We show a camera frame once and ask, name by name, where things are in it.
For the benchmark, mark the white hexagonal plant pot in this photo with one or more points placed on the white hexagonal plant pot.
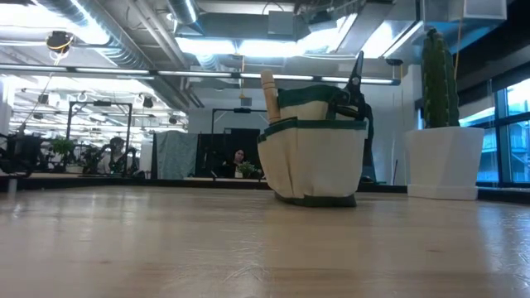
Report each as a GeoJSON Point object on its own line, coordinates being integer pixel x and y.
{"type": "Point", "coordinates": [443, 161]}

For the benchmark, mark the slim black pruner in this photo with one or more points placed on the slim black pruner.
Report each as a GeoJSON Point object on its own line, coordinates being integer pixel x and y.
{"type": "Point", "coordinates": [352, 97]}

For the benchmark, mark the black-framed window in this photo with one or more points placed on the black-framed window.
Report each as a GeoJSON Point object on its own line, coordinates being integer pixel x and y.
{"type": "Point", "coordinates": [517, 145]}

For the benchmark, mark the grey curtain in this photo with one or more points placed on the grey curtain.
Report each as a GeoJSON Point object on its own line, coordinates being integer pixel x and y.
{"type": "Point", "coordinates": [176, 153]}

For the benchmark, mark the green leafy plant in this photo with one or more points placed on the green leafy plant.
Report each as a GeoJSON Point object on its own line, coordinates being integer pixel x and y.
{"type": "Point", "coordinates": [62, 145]}

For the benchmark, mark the black partition panel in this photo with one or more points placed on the black partition panel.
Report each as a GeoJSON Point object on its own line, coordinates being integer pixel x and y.
{"type": "Point", "coordinates": [211, 153]}

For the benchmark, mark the black dome camera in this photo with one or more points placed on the black dome camera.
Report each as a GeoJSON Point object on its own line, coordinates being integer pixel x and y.
{"type": "Point", "coordinates": [394, 62]}

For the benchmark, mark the black workstation equipment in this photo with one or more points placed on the black workstation equipment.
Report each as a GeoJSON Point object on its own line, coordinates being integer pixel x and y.
{"type": "Point", "coordinates": [20, 153]}

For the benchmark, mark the person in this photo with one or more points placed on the person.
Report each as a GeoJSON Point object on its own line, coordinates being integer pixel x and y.
{"type": "Point", "coordinates": [118, 159]}
{"type": "Point", "coordinates": [239, 157]}

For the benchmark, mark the white ceiling unit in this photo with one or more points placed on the white ceiling unit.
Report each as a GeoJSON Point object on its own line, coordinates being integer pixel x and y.
{"type": "Point", "coordinates": [484, 10]}

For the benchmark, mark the black aluminium table frame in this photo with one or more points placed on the black aluminium table frame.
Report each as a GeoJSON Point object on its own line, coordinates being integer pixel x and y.
{"type": "Point", "coordinates": [124, 183]}

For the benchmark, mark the cream green-trimmed gardening bag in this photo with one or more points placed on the cream green-trimmed gardening bag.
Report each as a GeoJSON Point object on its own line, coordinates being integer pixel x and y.
{"type": "Point", "coordinates": [314, 165]}

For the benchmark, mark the small potted plant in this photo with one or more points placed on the small potted plant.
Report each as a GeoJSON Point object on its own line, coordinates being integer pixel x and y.
{"type": "Point", "coordinates": [247, 169]}

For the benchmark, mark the black ceiling-hung camera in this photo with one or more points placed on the black ceiling-hung camera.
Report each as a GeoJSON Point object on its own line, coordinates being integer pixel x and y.
{"type": "Point", "coordinates": [60, 41]}

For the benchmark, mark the silver ventilation duct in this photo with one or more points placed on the silver ventilation duct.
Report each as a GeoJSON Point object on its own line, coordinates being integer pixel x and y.
{"type": "Point", "coordinates": [184, 10]}

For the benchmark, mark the green cactus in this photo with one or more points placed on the green cactus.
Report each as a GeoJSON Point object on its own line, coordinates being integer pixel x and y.
{"type": "Point", "coordinates": [439, 83]}

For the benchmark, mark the grey ceiling box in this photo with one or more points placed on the grey ceiling box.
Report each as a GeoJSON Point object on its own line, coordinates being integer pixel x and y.
{"type": "Point", "coordinates": [281, 22]}

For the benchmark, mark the long ceiling light tube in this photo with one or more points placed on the long ceiling light tube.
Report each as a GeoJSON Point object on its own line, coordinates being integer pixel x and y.
{"type": "Point", "coordinates": [194, 74]}

